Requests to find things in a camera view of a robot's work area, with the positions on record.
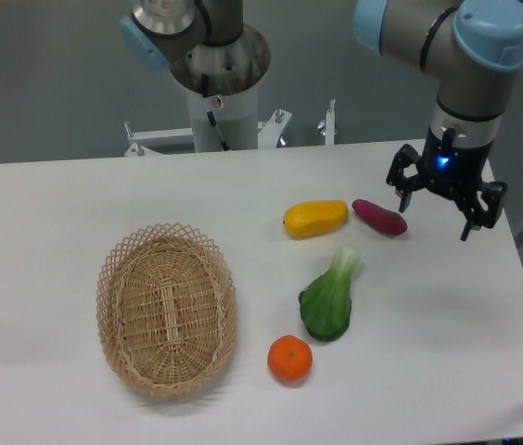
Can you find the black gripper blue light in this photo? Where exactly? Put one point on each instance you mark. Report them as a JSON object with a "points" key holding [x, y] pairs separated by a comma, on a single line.
{"points": [[451, 172]]}

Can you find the green bok choy vegetable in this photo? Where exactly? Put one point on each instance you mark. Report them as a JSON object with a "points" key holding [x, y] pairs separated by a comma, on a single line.
{"points": [[325, 304]]}

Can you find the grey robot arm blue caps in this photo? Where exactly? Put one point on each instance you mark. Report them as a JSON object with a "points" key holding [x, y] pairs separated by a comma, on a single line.
{"points": [[473, 48]]}

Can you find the purple sweet potato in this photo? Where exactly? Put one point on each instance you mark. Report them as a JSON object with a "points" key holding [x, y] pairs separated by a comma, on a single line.
{"points": [[384, 221]]}

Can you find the yellow mango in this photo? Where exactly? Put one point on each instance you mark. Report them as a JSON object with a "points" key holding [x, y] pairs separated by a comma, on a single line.
{"points": [[314, 218]]}

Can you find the orange tangerine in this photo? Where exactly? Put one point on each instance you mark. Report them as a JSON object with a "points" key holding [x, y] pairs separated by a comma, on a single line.
{"points": [[289, 358]]}

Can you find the woven wicker basket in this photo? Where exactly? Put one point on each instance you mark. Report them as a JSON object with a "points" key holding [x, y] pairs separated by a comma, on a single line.
{"points": [[166, 310]]}

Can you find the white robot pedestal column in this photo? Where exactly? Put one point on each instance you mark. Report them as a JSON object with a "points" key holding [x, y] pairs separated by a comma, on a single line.
{"points": [[221, 85]]}

